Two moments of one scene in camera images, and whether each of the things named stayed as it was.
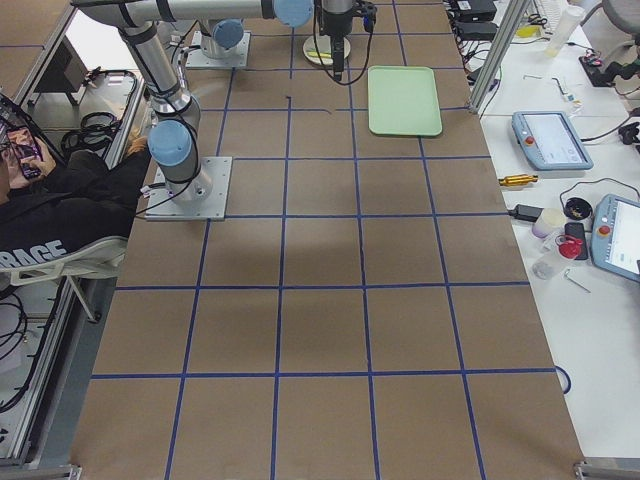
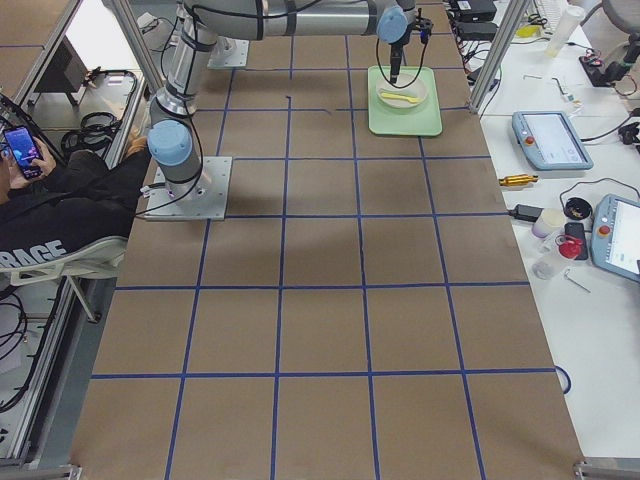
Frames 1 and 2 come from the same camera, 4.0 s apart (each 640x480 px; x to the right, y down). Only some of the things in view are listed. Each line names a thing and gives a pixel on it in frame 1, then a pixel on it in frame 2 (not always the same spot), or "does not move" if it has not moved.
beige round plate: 320,51 -> 408,91
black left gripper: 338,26 -> 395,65
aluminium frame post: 512,21 does not move
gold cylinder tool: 517,179 does not move
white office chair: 99,260 does not move
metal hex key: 575,281 does not move
